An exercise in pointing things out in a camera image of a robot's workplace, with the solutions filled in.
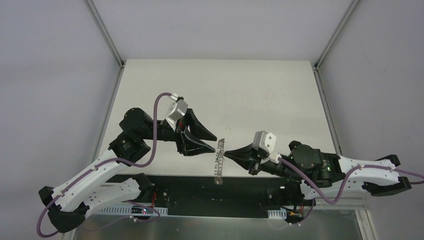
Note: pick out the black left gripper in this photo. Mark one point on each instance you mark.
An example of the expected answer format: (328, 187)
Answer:
(180, 134)

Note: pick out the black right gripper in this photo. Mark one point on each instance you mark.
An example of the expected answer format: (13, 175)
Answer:
(254, 160)

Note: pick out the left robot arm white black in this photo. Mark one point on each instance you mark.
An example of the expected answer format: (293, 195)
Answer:
(70, 204)

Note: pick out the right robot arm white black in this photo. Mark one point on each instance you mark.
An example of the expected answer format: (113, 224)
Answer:
(321, 174)

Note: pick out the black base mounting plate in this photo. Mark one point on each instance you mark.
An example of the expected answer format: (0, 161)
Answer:
(237, 197)

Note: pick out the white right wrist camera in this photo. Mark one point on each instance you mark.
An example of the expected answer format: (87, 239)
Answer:
(264, 142)

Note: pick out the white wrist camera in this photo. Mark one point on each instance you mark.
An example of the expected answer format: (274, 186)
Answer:
(264, 142)
(177, 110)

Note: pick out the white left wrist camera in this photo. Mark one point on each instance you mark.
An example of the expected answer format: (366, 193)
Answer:
(177, 110)

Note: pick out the white slotted cable duct right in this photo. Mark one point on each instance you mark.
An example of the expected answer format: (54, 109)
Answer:
(279, 214)

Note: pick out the white slotted cable duct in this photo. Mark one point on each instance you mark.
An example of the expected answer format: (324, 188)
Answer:
(130, 209)
(279, 214)

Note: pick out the white slotted cable duct left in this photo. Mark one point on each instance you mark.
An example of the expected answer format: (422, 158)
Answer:
(130, 209)

